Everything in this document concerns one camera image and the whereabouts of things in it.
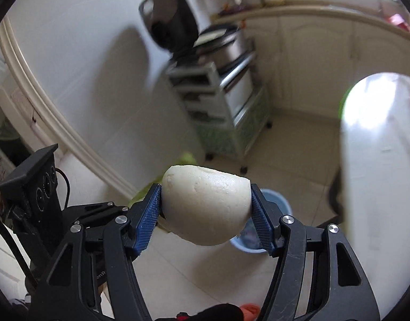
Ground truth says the blue plastic bin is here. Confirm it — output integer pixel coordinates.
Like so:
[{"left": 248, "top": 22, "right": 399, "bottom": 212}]
[{"left": 230, "top": 189, "right": 292, "bottom": 253}]

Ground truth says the cream door frame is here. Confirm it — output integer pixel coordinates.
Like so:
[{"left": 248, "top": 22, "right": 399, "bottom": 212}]
[{"left": 0, "top": 17, "right": 139, "bottom": 201}]

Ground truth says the round white marble table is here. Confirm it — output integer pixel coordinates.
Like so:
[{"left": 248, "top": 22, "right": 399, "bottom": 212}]
[{"left": 327, "top": 72, "right": 410, "bottom": 311}]

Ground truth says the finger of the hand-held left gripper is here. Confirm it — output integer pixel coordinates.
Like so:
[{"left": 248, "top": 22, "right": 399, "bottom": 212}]
[{"left": 63, "top": 201, "right": 136, "bottom": 230}]

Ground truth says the beige countertop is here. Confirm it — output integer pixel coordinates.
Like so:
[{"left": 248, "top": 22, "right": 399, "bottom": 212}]
[{"left": 212, "top": 5, "right": 410, "bottom": 47}]

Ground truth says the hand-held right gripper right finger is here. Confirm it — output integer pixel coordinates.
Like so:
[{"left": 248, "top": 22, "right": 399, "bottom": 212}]
[{"left": 250, "top": 184, "right": 381, "bottom": 321}]

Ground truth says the white steamed bun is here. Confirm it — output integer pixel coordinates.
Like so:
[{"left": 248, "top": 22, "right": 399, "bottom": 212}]
[{"left": 161, "top": 165, "right": 252, "bottom": 246}]

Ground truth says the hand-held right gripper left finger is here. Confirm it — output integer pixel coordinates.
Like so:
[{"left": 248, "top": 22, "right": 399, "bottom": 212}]
[{"left": 31, "top": 183, "right": 163, "bottom": 321}]

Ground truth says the black cable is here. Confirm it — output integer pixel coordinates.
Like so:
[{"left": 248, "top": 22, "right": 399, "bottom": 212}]
[{"left": 56, "top": 169, "right": 72, "bottom": 208}]

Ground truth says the black rice cooker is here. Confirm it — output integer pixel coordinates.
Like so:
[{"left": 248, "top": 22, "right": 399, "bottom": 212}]
[{"left": 139, "top": 0, "right": 250, "bottom": 71}]

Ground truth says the white storage trolley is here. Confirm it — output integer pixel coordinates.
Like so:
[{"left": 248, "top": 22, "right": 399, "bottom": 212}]
[{"left": 166, "top": 52, "right": 272, "bottom": 174}]

